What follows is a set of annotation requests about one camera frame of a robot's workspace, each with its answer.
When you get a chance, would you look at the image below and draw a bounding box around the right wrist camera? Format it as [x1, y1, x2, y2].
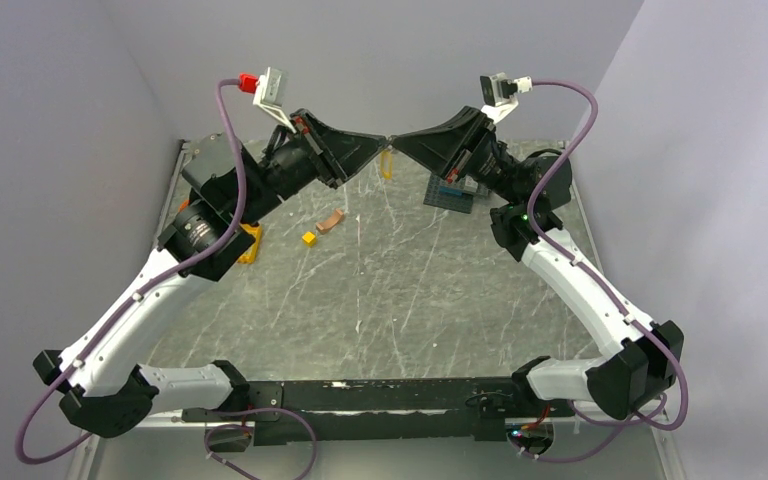
[479, 72, 533, 125]

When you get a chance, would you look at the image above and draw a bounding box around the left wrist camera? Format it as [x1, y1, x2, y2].
[238, 67, 294, 132]

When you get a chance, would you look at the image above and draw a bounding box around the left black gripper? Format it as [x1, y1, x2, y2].
[236, 109, 391, 226]

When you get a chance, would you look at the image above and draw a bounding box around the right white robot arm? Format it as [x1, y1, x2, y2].
[390, 107, 684, 421]

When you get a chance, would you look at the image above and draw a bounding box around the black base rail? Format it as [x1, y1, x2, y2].
[180, 377, 558, 446]

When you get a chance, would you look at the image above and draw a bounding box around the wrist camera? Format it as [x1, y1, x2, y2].
[479, 72, 533, 125]
[238, 67, 294, 132]

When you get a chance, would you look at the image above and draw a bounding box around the yellow window toy block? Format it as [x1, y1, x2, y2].
[237, 224, 263, 264]

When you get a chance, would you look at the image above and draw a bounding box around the tan curved block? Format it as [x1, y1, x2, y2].
[315, 208, 345, 234]

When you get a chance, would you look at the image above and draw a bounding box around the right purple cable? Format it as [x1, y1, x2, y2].
[507, 80, 691, 464]

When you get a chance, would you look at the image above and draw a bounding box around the grey and blue lego stack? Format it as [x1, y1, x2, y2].
[423, 175, 490, 214]

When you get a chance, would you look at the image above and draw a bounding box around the purple cable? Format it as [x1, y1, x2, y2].
[14, 78, 319, 480]
[507, 80, 691, 464]

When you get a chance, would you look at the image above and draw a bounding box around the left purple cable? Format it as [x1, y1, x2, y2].
[14, 78, 319, 480]

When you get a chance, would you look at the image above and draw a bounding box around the aluminium frame rail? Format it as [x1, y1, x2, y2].
[66, 408, 254, 479]

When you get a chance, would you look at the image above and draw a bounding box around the yellow key tag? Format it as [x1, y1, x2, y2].
[379, 149, 394, 180]

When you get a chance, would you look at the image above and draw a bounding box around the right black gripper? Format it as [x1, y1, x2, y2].
[391, 107, 521, 205]

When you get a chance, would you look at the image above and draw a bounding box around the small yellow cube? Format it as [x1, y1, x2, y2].
[302, 232, 317, 247]

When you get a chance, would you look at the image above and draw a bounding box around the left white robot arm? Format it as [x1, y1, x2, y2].
[34, 109, 388, 438]

